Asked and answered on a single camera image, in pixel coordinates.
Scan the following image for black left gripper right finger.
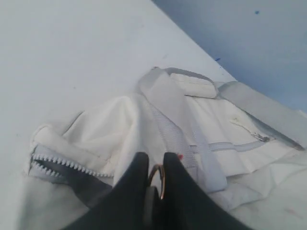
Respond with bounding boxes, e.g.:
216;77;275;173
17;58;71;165
163;152;247;230

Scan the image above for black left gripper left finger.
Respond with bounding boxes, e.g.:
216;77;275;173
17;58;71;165
64;152;149;230

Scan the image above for metal zipper pull ring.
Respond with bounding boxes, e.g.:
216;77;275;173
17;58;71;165
146;163;166;201

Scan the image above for white canvas duffel bag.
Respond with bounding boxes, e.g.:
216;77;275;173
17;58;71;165
17;68;307;230

